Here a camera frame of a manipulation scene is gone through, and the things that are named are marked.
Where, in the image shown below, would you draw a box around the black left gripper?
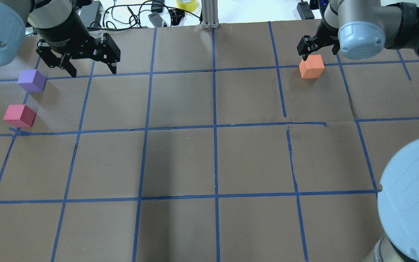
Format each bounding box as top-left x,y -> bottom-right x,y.
35,7 -> 121,78

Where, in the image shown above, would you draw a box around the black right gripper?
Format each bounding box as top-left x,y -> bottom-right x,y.
296,17 -> 340,61

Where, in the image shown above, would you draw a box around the orange foam cube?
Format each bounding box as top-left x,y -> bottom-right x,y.
298,55 -> 325,79

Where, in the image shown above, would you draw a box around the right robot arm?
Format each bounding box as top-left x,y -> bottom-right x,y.
296,0 -> 419,262

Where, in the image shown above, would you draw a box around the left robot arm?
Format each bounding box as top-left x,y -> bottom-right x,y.
0,0 -> 121,77

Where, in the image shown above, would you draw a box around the black power adapter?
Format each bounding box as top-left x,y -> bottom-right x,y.
79,0 -> 103,28

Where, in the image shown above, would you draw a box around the purple foam cube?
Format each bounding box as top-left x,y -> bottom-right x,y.
17,69 -> 47,93

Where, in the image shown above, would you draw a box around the pink foam cube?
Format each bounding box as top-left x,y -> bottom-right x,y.
3,104 -> 36,128

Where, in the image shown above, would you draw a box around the yellow tape roll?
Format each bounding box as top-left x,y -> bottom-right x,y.
176,0 -> 198,12

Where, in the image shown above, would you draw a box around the aluminium frame post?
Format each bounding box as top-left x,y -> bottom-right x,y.
201,0 -> 220,29

